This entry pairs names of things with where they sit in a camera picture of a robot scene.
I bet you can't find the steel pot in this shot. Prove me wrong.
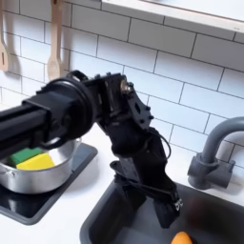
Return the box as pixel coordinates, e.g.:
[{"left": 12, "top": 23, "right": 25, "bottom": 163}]
[{"left": 0, "top": 137, "right": 82, "bottom": 195}]

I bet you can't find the yellow block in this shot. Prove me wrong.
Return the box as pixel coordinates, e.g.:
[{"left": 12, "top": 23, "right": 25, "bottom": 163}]
[{"left": 15, "top": 152, "right": 57, "bottom": 172}]

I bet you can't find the green block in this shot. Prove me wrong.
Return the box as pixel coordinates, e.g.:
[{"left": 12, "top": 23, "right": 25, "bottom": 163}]
[{"left": 7, "top": 146, "right": 44, "bottom": 168}]

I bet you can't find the orange toy vegetable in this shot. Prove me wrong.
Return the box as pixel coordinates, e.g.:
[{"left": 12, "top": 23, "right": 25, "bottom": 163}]
[{"left": 170, "top": 231, "right": 193, "bottom": 244}]

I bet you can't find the dark grey sink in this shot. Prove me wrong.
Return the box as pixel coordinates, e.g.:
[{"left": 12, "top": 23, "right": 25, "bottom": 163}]
[{"left": 78, "top": 176, "right": 244, "bottom": 244}]

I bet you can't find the dark grey tap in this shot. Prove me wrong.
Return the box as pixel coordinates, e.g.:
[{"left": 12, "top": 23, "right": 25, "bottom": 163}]
[{"left": 187, "top": 115, "right": 244, "bottom": 191}]

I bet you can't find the black stove top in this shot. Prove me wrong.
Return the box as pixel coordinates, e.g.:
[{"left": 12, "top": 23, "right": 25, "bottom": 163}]
[{"left": 0, "top": 142, "right": 99, "bottom": 226}]

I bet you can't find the wooden spoon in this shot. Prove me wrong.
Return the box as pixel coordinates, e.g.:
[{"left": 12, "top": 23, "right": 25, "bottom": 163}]
[{"left": 47, "top": 0, "right": 66, "bottom": 81}]

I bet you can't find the wooden slotted spatula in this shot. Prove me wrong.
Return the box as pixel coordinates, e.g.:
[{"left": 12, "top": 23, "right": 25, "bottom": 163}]
[{"left": 0, "top": 0, "right": 10, "bottom": 72}]

